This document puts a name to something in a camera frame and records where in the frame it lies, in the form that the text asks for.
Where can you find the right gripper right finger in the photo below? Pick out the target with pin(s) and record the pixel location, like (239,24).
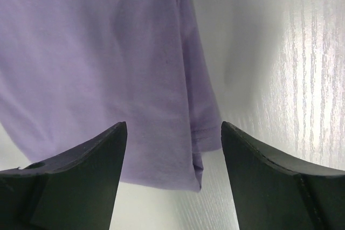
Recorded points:
(274,190)

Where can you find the purple t shirt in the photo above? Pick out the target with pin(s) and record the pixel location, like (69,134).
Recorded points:
(70,69)

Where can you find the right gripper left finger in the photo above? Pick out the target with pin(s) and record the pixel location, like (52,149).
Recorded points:
(73,190)

